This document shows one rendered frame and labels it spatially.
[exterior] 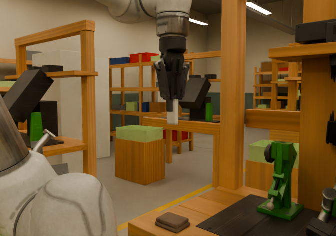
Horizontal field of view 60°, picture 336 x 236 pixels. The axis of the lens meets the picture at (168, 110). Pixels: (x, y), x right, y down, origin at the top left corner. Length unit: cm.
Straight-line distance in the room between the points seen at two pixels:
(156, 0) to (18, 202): 58
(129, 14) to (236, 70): 72
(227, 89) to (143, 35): 877
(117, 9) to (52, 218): 57
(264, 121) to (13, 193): 113
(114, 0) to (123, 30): 869
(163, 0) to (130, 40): 890
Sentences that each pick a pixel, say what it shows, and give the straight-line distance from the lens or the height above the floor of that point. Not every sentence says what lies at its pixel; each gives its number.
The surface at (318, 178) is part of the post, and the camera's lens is 135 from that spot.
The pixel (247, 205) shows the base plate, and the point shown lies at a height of 90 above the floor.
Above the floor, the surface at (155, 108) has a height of 95.
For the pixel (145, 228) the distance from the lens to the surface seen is 108.
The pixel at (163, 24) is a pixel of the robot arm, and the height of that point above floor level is 154.
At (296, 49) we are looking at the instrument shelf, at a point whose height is 153.
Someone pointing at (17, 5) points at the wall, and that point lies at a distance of 792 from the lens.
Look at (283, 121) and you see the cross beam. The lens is 145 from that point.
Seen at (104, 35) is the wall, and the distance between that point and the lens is 906.
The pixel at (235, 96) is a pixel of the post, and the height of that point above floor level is 134.
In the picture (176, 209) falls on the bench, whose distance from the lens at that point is 127.
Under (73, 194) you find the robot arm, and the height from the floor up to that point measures 119.
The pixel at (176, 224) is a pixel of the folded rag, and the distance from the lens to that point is 104.
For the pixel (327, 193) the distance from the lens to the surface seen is 95.
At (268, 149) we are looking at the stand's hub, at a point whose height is 114.
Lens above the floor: 137
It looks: 4 degrees down
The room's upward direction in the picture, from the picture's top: straight up
